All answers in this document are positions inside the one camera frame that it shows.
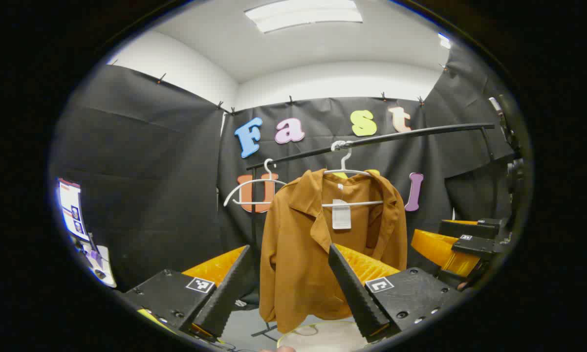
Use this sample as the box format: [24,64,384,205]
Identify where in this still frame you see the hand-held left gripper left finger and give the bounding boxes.
[120,244,255,343]

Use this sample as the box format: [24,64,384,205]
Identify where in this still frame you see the empty white hanger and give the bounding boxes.
[223,158,288,208]

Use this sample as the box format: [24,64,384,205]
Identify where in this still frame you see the white papers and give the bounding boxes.
[82,243,117,288]

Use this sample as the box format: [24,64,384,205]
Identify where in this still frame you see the large ceiling light panel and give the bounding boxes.
[244,0,364,34]

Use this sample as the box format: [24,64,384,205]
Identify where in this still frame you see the black clothes rack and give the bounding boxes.
[246,122,497,340]

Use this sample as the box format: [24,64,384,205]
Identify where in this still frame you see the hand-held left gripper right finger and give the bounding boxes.
[327,243,467,344]

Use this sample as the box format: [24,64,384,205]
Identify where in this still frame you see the black backdrop cloth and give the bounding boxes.
[51,42,519,294]

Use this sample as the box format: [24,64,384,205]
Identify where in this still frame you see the lit display screen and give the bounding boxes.
[57,178,91,243]

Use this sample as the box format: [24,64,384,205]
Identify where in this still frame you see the white laundry hamper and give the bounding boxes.
[276,320,372,352]

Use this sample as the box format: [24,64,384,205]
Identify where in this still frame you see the white clothes hanger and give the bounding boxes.
[321,140,385,208]

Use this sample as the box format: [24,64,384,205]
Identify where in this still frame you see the brown shirt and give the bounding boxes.
[259,169,409,334]

